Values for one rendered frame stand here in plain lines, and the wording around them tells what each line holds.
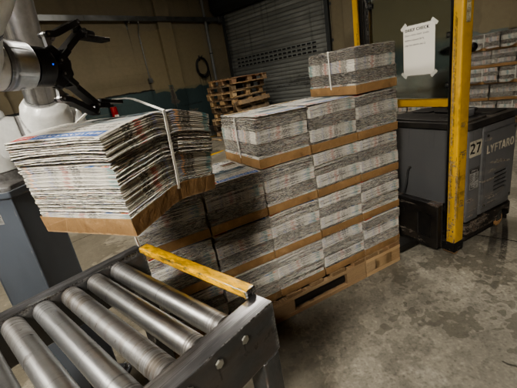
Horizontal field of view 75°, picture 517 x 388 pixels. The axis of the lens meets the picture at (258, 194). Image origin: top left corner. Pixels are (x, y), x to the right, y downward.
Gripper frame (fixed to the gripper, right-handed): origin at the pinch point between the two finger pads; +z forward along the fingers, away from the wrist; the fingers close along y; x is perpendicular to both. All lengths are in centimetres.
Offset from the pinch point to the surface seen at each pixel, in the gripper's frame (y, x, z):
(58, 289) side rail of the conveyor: 52, -15, -18
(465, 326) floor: 121, 95, 87
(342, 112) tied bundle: 21, 40, 106
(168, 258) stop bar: 47.9, 10.3, -3.5
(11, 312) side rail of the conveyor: 52, -18, -27
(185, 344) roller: 52, 30, -26
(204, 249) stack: 70, -12, 46
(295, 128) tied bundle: 25, 21, 85
